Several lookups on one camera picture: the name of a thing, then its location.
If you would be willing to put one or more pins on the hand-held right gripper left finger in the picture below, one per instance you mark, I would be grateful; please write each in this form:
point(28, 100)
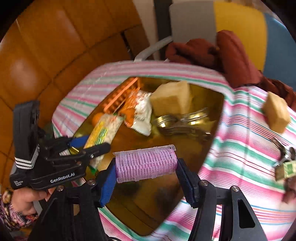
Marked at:
point(107, 185)

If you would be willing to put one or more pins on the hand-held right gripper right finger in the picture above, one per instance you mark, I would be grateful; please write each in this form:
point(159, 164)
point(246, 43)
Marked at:
point(186, 183)

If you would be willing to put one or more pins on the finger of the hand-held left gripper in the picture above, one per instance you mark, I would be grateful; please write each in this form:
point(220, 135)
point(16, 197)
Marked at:
point(99, 148)
point(78, 141)

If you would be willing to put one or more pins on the cracker packet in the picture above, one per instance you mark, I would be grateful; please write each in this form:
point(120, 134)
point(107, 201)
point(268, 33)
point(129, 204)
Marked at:
point(104, 129)

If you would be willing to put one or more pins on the pink hair roller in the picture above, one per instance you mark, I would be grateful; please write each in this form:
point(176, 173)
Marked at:
point(145, 164)

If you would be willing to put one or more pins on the gold metal tray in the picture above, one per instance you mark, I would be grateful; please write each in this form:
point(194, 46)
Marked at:
point(148, 204)

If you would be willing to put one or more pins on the metal hand tool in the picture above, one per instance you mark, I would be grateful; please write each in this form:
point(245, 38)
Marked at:
point(285, 151)
point(182, 126)

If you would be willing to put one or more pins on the orange snack packet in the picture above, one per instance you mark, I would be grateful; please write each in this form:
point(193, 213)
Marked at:
point(143, 111)

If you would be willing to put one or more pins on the yellow sponge block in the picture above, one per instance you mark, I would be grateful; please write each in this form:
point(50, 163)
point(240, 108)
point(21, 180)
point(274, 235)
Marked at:
point(276, 113)
point(171, 99)

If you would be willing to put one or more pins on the small green box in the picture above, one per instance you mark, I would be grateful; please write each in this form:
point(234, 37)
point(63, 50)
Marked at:
point(289, 170)

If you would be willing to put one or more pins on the person's left forearm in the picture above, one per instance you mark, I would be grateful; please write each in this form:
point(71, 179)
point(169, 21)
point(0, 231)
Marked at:
point(10, 217)

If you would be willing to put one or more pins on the striped cloth covered desktop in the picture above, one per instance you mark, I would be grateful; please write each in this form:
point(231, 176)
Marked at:
point(242, 162)

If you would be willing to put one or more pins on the person's left hand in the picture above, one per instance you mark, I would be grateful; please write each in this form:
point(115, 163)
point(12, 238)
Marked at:
point(25, 201)

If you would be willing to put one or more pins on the wooden wardrobe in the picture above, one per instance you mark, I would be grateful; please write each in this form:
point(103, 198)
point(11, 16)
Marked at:
point(57, 46)

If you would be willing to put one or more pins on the red-brown quilted jacket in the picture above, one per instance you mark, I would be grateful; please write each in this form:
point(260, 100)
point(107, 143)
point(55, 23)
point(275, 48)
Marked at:
point(233, 53)

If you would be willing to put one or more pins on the grey yellow blue chair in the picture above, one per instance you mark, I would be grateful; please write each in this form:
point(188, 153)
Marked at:
point(240, 23)

